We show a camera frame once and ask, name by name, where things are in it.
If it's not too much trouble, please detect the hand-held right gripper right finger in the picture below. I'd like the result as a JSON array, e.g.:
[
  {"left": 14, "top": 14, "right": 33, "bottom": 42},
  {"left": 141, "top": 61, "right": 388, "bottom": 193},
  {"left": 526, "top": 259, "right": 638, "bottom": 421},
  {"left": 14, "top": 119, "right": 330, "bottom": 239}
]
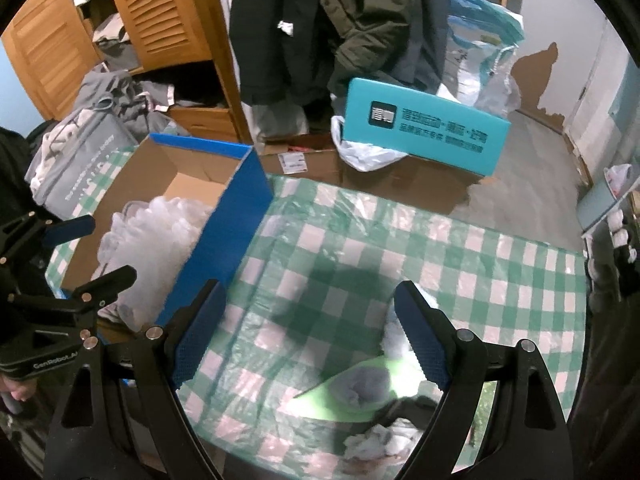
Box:
[{"left": 392, "top": 280, "right": 576, "bottom": 480}]

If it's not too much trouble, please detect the grey-blue jacket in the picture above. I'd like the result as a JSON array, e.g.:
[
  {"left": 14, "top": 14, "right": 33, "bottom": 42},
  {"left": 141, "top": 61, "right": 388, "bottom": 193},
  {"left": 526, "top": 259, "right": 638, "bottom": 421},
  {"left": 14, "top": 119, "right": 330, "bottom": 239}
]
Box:
[{"left": 415, "top": 0, "right": 453, "bottom": 92}]

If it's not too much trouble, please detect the person's left hand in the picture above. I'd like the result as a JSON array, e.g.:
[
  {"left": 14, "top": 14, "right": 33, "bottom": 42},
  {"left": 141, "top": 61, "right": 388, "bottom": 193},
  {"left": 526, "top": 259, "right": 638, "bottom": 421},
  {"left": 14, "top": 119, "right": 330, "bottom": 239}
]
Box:
[{"left": 0, "top": 375, "right": 38, "bottom": 415}]

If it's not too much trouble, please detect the green foam sheet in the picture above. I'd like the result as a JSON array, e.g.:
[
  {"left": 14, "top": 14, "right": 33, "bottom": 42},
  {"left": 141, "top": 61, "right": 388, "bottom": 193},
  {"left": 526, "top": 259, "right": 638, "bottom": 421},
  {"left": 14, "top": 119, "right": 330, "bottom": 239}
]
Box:
[{"left": 292, "top": 352, "right": 447, "bottom": 423}]

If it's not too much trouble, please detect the green checkered tablecloth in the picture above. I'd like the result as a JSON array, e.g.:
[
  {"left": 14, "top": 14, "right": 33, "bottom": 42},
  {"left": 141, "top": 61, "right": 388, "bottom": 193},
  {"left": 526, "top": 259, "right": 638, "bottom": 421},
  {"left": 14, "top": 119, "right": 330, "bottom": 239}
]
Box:
[{"left": 45, "top": 145, "right": 588, "bottom": 480}]

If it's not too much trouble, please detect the blue cardboard box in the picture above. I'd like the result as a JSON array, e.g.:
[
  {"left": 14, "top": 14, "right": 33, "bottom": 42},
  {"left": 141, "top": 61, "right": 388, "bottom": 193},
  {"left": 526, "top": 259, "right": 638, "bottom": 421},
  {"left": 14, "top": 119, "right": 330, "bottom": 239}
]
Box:
[{"left": 60, "top": 132, "right": 275, "bottom": 333}]

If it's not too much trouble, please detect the teal box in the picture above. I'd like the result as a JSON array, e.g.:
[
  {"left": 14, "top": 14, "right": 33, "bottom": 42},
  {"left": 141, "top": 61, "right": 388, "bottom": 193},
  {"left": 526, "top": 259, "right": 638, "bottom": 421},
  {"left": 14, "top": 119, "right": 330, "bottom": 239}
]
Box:
[{"left": 342, "top": 77, "right": 512, "bottom": 177}]

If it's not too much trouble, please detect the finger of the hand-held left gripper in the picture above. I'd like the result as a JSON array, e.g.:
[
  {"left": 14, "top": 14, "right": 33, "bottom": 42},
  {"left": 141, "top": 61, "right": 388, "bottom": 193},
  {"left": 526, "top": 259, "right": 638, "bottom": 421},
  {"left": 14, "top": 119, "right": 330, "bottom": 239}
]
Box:
[
  {"left": 0, "top": 214, "right": 97, "bottom": 266},
  {"left": 9, "top": 266, "right": 138, "bottom": 313}
]

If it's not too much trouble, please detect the grey printed tote bag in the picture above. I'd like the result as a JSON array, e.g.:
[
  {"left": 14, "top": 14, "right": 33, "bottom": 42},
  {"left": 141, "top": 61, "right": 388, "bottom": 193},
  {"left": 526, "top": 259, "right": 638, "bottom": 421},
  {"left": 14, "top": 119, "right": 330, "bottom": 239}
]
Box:
[{"left": 25, "top": 107, "right": 142, "bottom": 220}]

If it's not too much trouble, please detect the light blue trash can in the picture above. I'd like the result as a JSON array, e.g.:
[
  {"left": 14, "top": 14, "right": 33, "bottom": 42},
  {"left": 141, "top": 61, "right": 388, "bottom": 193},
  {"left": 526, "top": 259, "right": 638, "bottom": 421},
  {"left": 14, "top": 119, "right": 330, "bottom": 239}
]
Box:
[{"left": 575, "top": 180, "right": 623, "bottom": 237}]

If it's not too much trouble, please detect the wooden wardrobe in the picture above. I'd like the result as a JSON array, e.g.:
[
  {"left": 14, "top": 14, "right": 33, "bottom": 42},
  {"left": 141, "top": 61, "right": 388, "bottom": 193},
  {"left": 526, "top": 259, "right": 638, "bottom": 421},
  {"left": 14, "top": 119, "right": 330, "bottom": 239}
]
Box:
[{"left": 0, "top": 0, "right": 256, "bottom": 147}]

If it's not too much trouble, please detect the crumpled white paper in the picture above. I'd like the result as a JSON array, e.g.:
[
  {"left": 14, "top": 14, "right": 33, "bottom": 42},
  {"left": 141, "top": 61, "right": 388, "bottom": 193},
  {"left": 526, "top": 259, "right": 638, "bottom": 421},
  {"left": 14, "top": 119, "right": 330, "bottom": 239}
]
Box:
[{"left": 345, "top": 421, "right": 427, "bottom": 462}]

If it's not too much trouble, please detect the grey hoodie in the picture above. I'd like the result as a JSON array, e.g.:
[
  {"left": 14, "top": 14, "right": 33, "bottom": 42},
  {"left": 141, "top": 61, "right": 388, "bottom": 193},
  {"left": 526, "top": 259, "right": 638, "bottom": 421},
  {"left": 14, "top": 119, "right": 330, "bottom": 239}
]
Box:
[{"left": 75, "top": 67, "right": 175, "bottom": 147}]

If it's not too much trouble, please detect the olive jacket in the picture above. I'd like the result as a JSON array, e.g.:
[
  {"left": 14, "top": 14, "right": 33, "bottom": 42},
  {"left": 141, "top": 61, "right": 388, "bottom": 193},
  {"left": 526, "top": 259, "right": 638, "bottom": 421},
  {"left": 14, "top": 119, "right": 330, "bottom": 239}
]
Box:
[{"left": 310, "top": 0, "right": 428, "bottom": 97}]

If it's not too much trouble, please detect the group of shoes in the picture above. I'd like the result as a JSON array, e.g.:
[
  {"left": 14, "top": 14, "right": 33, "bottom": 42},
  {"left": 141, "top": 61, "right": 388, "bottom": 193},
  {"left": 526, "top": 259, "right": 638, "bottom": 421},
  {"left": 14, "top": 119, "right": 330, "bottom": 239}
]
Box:
[{"left": 586, "top": 209, "right": 640, "bottom": 301}]

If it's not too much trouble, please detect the dark hanging cloth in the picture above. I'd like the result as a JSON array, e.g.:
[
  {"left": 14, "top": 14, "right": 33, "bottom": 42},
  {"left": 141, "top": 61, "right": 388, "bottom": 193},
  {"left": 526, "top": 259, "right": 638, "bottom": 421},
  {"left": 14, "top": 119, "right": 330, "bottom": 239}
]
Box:
[{"left": 565, "top": 260, "right": 640, "bottom": 466}]

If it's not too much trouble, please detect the white plastic bag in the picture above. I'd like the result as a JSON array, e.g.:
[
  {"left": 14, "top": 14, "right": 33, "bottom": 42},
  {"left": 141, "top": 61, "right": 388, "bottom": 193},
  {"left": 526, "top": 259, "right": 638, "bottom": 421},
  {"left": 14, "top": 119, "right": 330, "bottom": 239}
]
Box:
[{"left": 330, "top": 115, "right": 406, "bottom": 171}]

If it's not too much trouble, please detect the white trash bag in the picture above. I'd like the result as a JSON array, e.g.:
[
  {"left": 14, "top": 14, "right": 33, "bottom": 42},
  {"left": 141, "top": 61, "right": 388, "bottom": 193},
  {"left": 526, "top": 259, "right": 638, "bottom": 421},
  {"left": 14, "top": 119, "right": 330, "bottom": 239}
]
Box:
[{"left": 602, "top": 164, "right": 640, "bottom": 197}]

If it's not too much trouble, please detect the black jacket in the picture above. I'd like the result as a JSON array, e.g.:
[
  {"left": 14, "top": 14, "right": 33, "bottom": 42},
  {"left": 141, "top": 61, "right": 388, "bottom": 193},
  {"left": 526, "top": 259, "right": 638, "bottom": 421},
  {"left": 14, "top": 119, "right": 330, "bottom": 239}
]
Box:
[{"left": 229, "top": 0, "right": 323, "bottom": 107}]

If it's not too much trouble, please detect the brown cardboard carton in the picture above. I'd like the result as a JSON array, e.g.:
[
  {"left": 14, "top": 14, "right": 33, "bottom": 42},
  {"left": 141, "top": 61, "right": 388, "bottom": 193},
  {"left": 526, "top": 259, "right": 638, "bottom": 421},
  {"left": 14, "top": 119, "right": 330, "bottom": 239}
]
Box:
[{"left": 260, "top": 132, "right": 481, "bottom": 216}]

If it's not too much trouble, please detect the grey sock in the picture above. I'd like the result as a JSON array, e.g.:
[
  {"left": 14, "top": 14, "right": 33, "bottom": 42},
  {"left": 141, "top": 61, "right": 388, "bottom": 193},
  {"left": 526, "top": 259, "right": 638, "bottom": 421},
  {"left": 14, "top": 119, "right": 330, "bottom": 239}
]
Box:
[{"left": 335, "top": 365, "right": 394, "bottom": 408}]

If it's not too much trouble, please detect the clear blue plastic bag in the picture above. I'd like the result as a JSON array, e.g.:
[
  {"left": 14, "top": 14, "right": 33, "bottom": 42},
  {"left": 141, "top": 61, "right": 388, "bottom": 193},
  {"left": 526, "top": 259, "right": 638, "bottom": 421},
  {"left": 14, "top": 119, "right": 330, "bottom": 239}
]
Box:
[{"left": 440, "top": 0, "right": 526, "bottom": 116}]

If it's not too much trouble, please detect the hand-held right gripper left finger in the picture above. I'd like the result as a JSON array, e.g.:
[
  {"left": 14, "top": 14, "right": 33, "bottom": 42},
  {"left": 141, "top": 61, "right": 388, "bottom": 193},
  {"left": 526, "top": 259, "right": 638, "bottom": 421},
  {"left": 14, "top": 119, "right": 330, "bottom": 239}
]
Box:
[{"left": 45, "top": 280, "right": 227, "bottom": 480}]

